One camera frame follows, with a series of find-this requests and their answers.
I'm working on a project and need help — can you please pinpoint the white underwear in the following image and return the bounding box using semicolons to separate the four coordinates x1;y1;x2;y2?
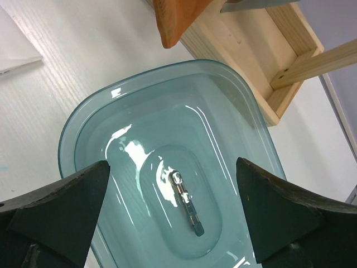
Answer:
1;7;42;75

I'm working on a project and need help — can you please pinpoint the wooden clothes rack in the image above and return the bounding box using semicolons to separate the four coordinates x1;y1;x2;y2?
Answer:
181;1;356;126

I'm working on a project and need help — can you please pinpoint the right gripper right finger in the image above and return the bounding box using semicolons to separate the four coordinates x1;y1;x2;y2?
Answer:
236;157;356;267

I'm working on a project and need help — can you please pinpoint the teal plastic bin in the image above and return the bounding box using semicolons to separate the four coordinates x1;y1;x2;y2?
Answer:
58;60;285;267

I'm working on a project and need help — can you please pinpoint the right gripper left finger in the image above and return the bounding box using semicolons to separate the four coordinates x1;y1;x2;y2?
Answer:
1;160;110;267

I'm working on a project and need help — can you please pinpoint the orange and cream underwear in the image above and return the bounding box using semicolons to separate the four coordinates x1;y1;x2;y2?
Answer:
152;0;212;49

